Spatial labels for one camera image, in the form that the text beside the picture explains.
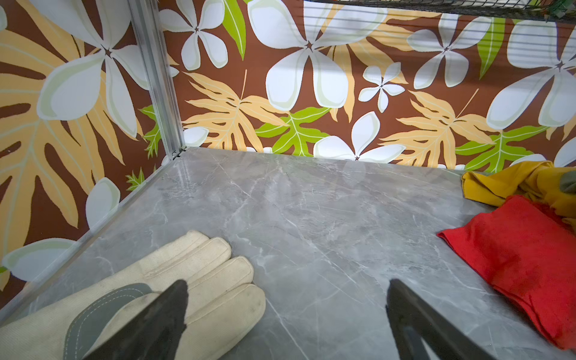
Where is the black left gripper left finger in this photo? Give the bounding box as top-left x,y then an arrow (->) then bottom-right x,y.
85,280 -> 188,359

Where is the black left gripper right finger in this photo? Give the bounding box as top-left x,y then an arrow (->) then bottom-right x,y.
386,278 -> 493,360

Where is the red cloth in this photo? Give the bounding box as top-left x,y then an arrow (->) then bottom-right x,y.
438,196 -> 575,350

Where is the yellow cloth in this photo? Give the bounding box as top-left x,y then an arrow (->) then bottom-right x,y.
461,161 -> 575,227

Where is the green cloth with grey trim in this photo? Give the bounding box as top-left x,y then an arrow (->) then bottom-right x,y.
559,170 -> 576,195

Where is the beige leather work glove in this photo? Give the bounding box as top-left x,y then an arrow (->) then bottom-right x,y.
1,231 -> 266,359

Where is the aluminium frame post left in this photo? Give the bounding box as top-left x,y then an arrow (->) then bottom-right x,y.
127,0 -> 185,160

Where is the black wire basket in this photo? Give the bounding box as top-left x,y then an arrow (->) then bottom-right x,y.
329,0 -> 575,24

